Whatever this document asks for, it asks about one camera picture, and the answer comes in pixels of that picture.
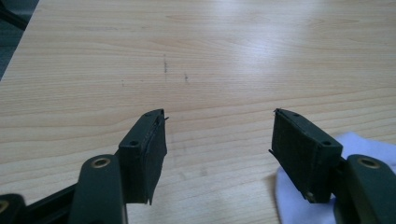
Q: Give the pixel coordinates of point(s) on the pale lavender sock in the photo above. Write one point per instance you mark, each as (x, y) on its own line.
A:
(311, 211)

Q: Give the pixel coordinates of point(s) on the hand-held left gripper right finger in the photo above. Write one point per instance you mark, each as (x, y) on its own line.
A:
(303, 152)

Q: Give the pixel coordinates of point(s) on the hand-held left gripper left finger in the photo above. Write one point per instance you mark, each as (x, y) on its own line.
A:
(141, 155)

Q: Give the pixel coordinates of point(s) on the black metal stand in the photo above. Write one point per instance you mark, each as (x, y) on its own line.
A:
(12, 18)

